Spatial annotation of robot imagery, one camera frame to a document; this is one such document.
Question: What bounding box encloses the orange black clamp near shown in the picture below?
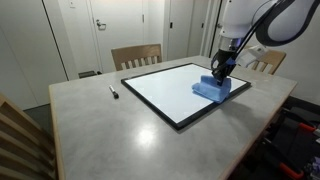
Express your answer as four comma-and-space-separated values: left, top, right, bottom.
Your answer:
262, 138, 304, 180

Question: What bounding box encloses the wooden chair near door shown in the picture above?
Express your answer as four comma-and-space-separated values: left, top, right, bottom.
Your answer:
111, 44, 162, 71

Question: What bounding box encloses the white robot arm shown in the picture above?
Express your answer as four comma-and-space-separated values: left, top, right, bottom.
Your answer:
211, 0, 320, 86

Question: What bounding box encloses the white wall light switch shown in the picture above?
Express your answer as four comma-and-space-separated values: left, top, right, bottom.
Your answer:
68, 0, 76, 8

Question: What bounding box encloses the orange black clamp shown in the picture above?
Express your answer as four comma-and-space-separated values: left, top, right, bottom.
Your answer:
262, 138, 304, 180
281, 109, 317, 132

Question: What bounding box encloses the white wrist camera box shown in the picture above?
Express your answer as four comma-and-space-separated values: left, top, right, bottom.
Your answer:
236, 45, 268, 67

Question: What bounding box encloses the silver door lever handle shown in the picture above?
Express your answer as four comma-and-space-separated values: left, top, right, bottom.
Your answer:
96, 19, 106, 30

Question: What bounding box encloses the wooden chair front left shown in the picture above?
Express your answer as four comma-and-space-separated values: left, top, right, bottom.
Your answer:
0, 95, 58, 180

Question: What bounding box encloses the blue cloth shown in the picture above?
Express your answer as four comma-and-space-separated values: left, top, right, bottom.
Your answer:
192, 75, 231, 103

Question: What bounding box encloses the black framed white board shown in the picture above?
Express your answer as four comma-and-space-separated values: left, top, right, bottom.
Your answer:
120, 62, 252, 131

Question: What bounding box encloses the black marker pen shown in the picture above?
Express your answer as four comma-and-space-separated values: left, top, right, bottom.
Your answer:
109, 85, 119, 99

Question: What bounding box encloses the wooden chair by robot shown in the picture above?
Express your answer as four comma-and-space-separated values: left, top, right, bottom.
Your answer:
245, 46, 286, 75

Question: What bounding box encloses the orange black clamp far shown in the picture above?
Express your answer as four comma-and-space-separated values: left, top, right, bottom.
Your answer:
281, 109, 317, 132

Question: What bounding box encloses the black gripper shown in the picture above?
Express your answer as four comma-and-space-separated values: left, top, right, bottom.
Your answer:
210, 49, 235, 87

